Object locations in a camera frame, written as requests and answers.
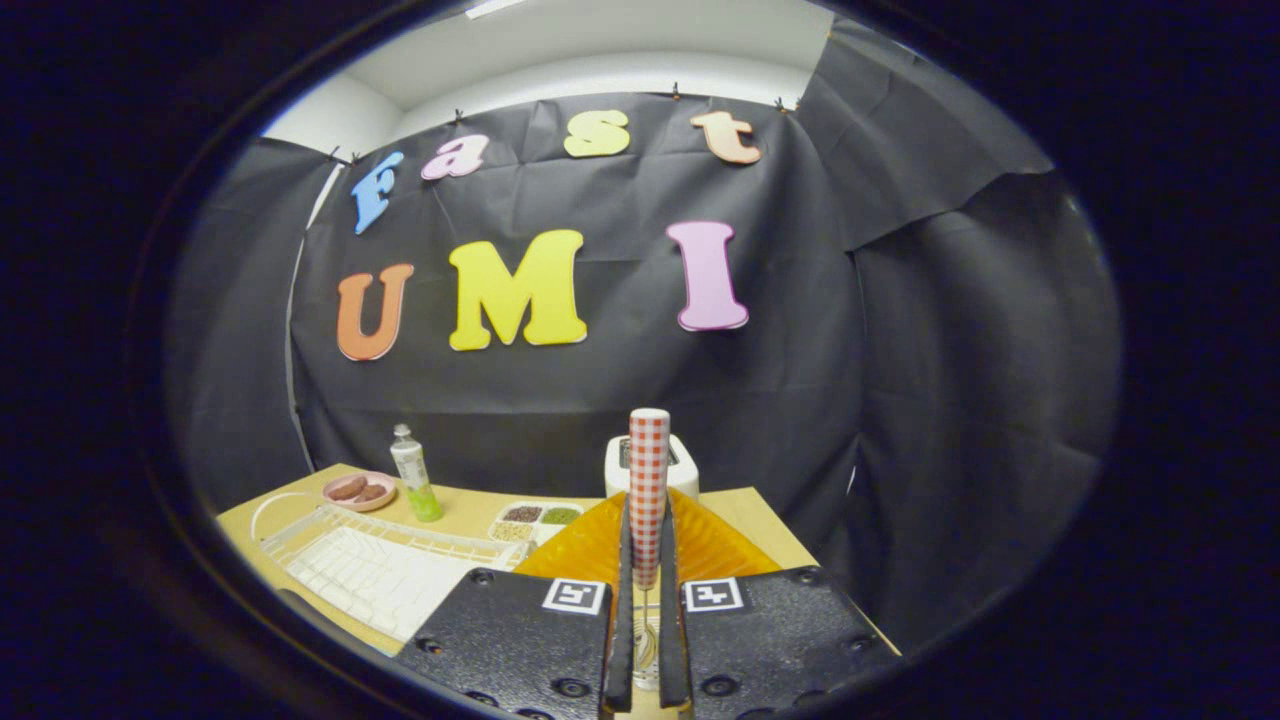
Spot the red chequered handle spoon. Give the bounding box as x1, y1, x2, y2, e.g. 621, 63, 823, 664
628, 407, 672, 601

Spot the small pink plate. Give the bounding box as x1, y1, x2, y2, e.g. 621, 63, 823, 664
322, 471, 398, 513

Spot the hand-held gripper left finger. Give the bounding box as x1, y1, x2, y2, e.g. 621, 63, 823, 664
395, 490, 637, 720

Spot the white divided tray of grains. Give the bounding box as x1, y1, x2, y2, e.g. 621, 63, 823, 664
488, 501, 585, 546

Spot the white wire dish rack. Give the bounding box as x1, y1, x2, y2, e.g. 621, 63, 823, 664
250, 490, 531, 643

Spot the clear bottle with green drink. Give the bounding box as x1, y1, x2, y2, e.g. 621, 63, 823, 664
390, 423, 445, 523

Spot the white toaster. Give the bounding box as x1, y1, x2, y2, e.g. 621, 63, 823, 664
604, 434, 701, 501

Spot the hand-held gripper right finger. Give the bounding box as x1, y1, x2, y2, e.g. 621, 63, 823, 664
655, 488, 901, 720

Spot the black backdrop cloth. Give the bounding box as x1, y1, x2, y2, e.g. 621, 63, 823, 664
165, 15, 1121, 651

